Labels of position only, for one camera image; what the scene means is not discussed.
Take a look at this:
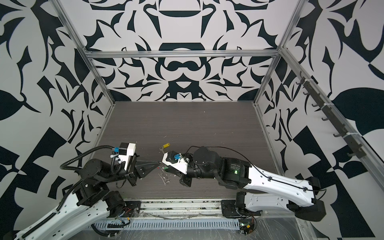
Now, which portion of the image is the large wire keyring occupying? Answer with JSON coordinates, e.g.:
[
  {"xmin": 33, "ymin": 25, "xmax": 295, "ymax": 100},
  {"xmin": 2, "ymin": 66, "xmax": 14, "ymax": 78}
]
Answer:
[{"xmin": 158, "ymin": 167, "xmax": 170, "ymax": 186}]

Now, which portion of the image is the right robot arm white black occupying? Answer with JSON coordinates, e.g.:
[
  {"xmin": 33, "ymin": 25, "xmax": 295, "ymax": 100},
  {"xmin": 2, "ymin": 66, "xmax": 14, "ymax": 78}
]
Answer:
[{"xmin": 162, "ymin": 147, "xmax": 326, "ymax": 222}]

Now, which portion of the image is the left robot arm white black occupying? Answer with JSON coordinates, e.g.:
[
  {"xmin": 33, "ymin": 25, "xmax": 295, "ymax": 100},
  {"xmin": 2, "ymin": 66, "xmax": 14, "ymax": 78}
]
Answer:
[{"xmin": 3, "ymin": 156, "xmax": 160, "ymax": 240}]

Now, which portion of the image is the small circuit board green led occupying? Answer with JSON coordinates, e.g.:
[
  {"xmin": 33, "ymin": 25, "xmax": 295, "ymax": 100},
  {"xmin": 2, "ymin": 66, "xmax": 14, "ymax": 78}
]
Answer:
[{"xmin": 239, "ymin": 218, "xmax": 257, "ymax": 235}]

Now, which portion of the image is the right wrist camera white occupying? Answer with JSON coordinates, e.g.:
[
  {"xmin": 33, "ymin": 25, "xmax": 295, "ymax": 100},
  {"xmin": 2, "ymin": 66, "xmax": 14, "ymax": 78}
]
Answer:
[{"xmin": 162, "ymin": 151, "xmax": 190, "ymax": 174}]

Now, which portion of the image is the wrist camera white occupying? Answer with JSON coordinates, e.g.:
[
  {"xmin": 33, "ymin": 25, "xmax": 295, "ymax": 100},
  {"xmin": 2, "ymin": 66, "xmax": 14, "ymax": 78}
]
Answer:
[
  {"xmin": 162, "ymin": 151, "xmax": 190, "ymax": 174},
  {"xmin": 111, "ymin": 143, "xmax": 136, "ymax": 172}
]

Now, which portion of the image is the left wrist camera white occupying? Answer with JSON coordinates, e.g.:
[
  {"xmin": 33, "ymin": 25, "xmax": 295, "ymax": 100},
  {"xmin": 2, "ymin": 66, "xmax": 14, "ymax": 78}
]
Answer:
[{"xmin": 111, "ymin": 143, "xmax": 136, "ymax": 172}]

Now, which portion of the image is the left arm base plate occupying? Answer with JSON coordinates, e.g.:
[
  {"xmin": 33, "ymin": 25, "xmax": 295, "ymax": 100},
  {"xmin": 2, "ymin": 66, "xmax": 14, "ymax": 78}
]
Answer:
[{"xmin": 120, "ymin": 201, "xmax": 142, "ymax": 218}]

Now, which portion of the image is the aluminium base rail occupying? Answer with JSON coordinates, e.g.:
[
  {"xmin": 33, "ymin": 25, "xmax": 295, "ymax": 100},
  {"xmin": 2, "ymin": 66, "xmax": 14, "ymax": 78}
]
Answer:
[{"xmin": 52, "ymin": 197, "xmax": 308, "ymax": 221}]

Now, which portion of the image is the white slotted cable duct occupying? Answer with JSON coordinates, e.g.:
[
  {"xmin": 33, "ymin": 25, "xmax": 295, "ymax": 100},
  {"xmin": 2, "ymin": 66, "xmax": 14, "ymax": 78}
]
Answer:
[{"xmin": 95, "ymin": 219, "xmax": 240, "ymax": 231}]

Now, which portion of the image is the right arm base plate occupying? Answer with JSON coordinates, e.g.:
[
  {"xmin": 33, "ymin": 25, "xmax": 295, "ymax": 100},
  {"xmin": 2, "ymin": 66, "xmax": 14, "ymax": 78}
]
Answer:
[{"xmin": 221, "ymin": 200, "xmax": 262, "ymax": 219}]

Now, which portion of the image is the black corrugated cable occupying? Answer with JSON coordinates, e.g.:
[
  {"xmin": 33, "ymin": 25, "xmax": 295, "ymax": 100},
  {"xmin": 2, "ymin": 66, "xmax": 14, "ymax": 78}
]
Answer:
[{"xmin": 59, "ymin": 145, "xmax": 115, "ymax": 172}]

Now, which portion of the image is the wall hook rack dark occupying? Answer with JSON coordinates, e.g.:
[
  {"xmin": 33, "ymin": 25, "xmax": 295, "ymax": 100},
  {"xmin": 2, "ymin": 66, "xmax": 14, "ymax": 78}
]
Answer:
[{"xmin": 297, "ymin": 76, "xmax": 367, "ymax": 159}]

